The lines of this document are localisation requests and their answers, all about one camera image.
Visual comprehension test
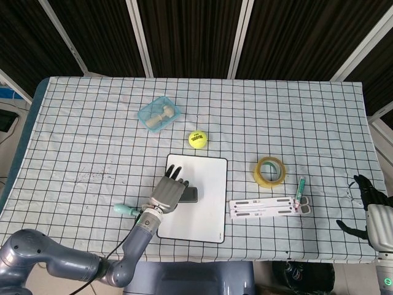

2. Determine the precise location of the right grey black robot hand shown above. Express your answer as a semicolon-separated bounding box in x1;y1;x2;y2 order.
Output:
336;174;393;251

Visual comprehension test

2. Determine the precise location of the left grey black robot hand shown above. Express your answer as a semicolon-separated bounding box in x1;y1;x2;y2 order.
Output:
149;165;190;215

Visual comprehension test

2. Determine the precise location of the black whiteboard eraser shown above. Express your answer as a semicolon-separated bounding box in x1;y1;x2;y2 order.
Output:
177;186;199;204

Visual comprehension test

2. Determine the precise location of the white dry-erase board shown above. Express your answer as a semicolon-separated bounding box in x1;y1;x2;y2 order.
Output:
156;153;228;245

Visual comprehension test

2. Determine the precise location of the teal toy hammer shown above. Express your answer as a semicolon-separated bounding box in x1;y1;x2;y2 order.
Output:
113;203;145;218

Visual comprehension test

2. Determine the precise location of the yellow tennis ball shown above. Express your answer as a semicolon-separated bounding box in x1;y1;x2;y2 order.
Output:
188;130;210;151

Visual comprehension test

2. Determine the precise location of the beige toy hammer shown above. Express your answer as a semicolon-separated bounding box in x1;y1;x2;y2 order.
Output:
145;104;174;129

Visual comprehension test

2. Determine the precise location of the clear box with blue lid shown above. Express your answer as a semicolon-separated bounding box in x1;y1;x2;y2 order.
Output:
137;95;182;134

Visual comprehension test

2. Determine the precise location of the green white marker pen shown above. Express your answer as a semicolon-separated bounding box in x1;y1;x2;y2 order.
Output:
294;176;307;213

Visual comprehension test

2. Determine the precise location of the blue grey robot torso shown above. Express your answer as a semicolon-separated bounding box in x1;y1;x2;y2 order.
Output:
122;261;256;295

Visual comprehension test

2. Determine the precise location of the black grid checkered tablecloth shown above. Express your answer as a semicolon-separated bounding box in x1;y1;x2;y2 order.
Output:
0;76;388;264

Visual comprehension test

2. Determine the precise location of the yellow clear packing tape roll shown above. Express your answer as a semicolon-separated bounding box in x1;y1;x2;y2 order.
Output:
253;155;288;189

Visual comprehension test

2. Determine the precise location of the white folding plastic stand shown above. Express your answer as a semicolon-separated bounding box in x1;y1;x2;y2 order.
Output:
229;196;312;220

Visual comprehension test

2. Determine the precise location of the dark slatted partition panel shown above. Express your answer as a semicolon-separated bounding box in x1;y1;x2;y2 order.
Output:
134;0;249;79
45;0;154;78
0;0;88;105
343;52;393;130
233;0;393;81

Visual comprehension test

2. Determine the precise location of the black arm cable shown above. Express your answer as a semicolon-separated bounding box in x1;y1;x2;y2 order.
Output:
68;211;146;295

